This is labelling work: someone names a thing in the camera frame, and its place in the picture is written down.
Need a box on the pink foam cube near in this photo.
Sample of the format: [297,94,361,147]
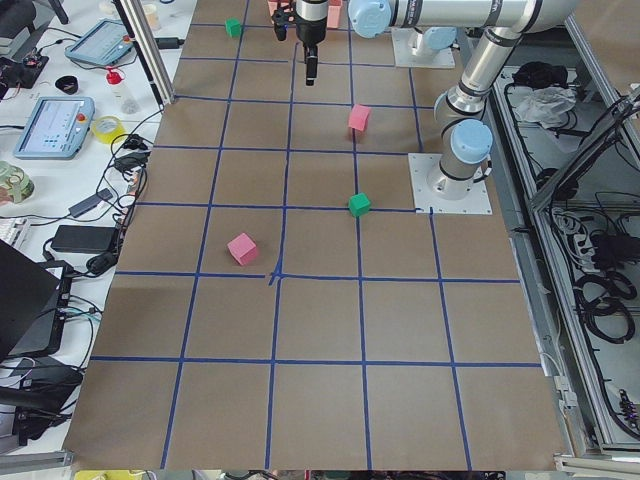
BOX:
[227,232,259,266]

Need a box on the aluminium frame post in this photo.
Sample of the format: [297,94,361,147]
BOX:
[113,0,175,108]

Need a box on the teach pendant far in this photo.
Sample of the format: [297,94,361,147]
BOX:
[65,19,133,67]

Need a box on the teach pendant near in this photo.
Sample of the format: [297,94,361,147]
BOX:
[13,97,95,160]

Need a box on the yellow tape roll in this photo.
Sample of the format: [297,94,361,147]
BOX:
[91,115,126,144]

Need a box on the black small bowl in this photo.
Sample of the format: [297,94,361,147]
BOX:
[54,75,79,95]

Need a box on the black laptop computer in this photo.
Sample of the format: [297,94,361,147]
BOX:
[1,242,71,360]

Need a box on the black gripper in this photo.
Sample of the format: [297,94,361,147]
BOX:
[295,0,328,86]

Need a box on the black power adapter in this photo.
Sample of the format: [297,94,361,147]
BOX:
[51,225,117,254]

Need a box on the green foam cube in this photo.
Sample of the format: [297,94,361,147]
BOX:
[225,18,242,38]
[348,192,371,218]

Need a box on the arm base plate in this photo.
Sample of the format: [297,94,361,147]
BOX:
[408,153,492,215]
[391,26,457,69]

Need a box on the green foam cube far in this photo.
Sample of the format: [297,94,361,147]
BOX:
[225,18,242,38]

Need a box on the pink plastic bin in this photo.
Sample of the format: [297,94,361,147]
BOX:
[267,0,344,29]

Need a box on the pink foam cube far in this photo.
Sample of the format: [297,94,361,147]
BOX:
[348,104,371,132]

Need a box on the green foam cube middle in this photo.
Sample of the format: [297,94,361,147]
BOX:
[348,192,371,218]

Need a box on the teach pendant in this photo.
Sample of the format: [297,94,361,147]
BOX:
[13,97,95,160]
[65,19,133,67]

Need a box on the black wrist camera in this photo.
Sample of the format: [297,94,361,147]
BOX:
[271,7,289,41]

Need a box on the pink foam cube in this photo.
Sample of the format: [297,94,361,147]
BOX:
[348,104,371,132]
[227,232,259,266]

